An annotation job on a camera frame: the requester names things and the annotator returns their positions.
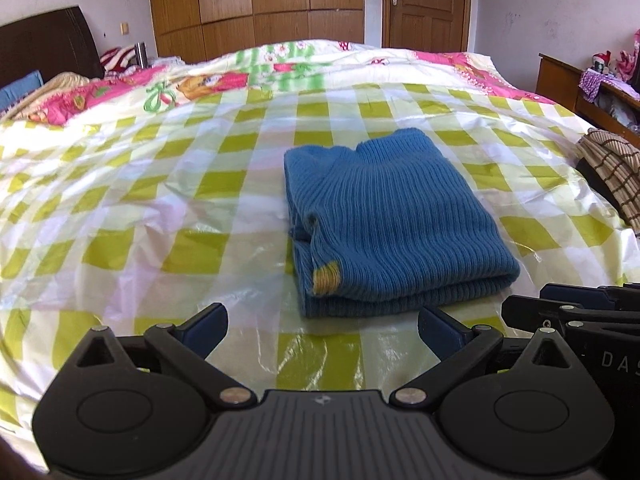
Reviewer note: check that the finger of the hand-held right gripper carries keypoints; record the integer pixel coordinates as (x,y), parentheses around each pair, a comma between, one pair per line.
(575,294)
(530,312)

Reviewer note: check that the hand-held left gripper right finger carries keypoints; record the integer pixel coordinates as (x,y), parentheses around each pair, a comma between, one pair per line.
(440,331)

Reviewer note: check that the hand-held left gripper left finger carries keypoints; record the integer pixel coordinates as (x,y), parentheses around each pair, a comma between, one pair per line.
(207,326)

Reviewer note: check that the blue knit sweater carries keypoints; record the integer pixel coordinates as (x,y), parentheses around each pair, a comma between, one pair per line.
(400,220)

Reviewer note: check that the brown striped cloth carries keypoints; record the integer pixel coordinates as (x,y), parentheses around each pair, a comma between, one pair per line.
(615,165)

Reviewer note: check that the yellow checkered bed sheet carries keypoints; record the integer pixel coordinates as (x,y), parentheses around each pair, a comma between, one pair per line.
(150,200)

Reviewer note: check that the purple patterned cloth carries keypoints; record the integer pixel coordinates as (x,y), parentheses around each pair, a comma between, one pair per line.
(597,85)

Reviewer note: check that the wooden cabinet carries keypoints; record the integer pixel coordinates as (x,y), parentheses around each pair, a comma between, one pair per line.
(557,77)

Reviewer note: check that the pink plush toys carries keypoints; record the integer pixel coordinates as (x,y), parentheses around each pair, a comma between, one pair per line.
(627,60)

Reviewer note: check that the pink cartoon printed quilt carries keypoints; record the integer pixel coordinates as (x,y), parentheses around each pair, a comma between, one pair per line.
(225,77)

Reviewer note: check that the beige blanket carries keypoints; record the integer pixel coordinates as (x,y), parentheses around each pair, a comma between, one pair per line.
(55,92)

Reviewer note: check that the metal flask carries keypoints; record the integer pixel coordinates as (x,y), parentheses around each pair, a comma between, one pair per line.
(140,55)

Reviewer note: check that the red striped cloth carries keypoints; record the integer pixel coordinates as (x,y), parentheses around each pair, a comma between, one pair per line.
(117,60)

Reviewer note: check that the blue pillow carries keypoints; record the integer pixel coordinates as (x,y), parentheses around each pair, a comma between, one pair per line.
(20,92)

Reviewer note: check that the wooden door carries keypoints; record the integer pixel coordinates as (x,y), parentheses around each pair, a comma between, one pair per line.
(430,5)

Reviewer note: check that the dark wooden headboard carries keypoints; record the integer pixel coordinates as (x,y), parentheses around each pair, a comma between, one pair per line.
(45,45)

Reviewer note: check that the wooden wardrobe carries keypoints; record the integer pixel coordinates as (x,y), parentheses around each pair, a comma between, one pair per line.
(250,0)

